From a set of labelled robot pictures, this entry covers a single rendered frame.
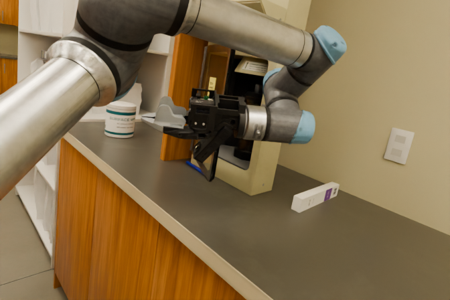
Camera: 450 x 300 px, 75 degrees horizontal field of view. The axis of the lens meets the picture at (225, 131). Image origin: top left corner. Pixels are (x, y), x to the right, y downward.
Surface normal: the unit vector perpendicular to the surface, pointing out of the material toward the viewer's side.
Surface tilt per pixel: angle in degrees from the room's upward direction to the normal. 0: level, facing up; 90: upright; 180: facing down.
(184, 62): 90
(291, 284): 0
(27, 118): 54
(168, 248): 90
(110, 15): 105
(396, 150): 90
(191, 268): 90
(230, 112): 112
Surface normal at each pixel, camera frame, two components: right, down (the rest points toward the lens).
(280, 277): 0.16, -0.97
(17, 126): 0.71, -0.36
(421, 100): -0.71, 0.03
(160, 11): 0.33, 0.58
